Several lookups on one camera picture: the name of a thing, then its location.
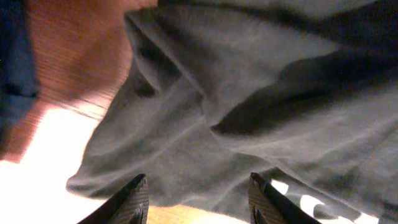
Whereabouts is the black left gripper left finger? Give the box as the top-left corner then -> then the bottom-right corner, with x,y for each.
78,174 -> 149,224

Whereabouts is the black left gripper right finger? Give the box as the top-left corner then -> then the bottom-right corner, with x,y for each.
248,172 -> 321,224

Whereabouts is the dark green polo shirt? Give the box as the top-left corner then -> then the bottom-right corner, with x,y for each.
66,0 -> 397,223

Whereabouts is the black folded clothes pile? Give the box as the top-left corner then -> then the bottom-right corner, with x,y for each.
1,0 -> 39,144

